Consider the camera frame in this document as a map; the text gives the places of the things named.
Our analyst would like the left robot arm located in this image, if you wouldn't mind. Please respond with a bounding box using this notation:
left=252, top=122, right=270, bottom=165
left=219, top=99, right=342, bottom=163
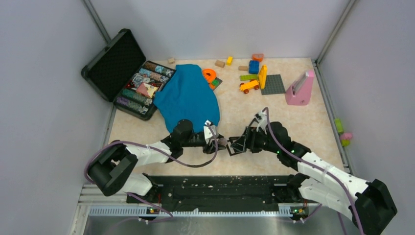
left=84, top=119, right=226, bottom=202

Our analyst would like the black square frame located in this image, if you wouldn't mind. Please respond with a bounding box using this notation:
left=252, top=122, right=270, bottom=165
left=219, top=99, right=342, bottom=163
left=227, top=136, right=246, bottom=156

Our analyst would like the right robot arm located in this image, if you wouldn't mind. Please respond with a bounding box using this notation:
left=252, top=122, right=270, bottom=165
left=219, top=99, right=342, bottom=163
left=228, top=120, right=397, bottom=235

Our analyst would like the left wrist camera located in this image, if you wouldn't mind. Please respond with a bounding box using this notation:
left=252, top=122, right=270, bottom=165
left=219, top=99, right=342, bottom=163
left=204, top=120, right=218, bottom=142

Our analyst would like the black poker chip case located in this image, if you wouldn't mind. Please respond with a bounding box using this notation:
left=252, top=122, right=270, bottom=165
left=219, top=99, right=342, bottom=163
left=81, top=28, right=176, bottom=120

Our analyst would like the small grey base plate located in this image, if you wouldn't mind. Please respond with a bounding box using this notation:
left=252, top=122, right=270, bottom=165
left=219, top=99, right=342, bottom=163
left=209, top=77, right=223, bottom=91

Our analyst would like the yellow tall brick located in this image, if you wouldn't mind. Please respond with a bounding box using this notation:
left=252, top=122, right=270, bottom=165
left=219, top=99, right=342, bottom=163
left=258, top=65, right=268, bottom=90

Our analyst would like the wooden block left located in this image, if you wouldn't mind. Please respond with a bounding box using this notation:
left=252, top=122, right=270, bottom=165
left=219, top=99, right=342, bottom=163
left=167, top=57, right=175, bottom=64

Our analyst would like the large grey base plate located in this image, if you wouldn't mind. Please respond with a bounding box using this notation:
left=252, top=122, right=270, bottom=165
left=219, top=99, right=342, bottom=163
left=261, top=74, right=286, bottom=95

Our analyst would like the blue brick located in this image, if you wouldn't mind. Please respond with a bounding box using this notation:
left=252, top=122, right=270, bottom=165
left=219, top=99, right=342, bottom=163
left=248, top=60, right=260, bottom=74

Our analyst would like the orange curved brick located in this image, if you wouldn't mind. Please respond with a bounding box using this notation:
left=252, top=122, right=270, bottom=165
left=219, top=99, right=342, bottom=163
left=252, top=53, right=264, bottom=62

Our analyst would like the small green brick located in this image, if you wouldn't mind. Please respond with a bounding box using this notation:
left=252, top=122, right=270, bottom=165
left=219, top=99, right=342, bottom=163
left=211, top=79, right=220, bottom=87

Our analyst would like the small yellow brick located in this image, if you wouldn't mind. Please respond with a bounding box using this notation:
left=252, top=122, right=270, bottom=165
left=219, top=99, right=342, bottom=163
left=226, top=56, right=233, bottom=66

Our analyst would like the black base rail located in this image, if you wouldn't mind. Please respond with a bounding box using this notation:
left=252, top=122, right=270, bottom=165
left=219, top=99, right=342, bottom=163
left=142, top=175, right=312, bottom=219

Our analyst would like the green flat brick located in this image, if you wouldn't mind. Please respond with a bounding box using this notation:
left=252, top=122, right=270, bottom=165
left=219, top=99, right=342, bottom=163
left=239, top=74, right=258, bottom=81

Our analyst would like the yellow toy car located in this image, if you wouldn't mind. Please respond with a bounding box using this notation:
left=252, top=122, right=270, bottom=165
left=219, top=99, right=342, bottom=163
left=239, top=80, right=260, bottom=94

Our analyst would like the orange letter e toy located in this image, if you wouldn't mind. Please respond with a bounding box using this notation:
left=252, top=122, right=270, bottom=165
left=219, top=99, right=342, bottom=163
left=202, top=69, right=216, bottom=90

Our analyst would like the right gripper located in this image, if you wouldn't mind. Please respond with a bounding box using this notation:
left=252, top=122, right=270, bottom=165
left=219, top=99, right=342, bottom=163
left=231, top=126, right=280, bottom=154

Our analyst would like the pink stand with tablet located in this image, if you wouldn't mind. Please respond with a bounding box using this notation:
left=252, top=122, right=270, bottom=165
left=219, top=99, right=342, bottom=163
left=285, top=70, right=315, bottom=106

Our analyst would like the wooden block centre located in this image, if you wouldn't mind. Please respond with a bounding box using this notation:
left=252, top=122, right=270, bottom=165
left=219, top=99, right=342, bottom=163
left=215, top=60, right=226, bottom=68

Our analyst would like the green pink toy outside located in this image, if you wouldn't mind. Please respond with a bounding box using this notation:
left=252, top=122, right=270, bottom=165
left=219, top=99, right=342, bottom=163
left=334, top=118, right=353, bottom=147

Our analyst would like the wooden block by blue brick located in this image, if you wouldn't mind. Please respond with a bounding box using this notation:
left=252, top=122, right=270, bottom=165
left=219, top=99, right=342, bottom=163
left=238, top=66, right=249, bottom=71

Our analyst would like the blue garment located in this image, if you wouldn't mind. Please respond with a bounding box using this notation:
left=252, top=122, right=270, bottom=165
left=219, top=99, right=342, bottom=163
left=153, top=64, right=220, bottom=133

